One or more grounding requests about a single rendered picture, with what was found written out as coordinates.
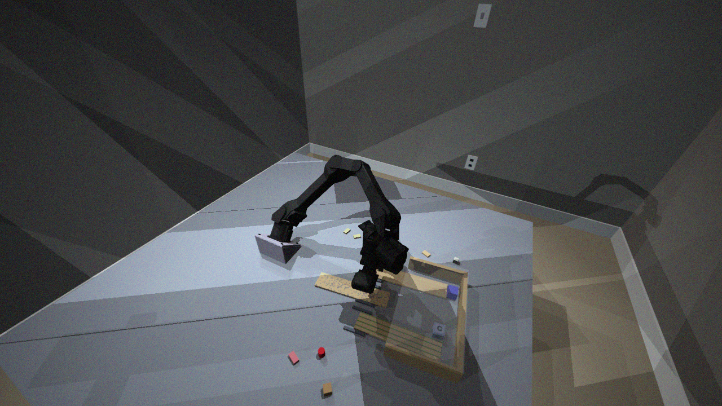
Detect pink rectangular block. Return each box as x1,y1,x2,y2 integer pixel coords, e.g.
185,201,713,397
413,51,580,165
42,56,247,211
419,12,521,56
288,351,299,365

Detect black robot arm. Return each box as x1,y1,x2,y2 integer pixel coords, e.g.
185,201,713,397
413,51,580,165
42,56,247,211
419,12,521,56
267,155,409,275

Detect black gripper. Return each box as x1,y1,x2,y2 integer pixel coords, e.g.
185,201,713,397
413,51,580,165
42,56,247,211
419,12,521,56
351,247,381,294

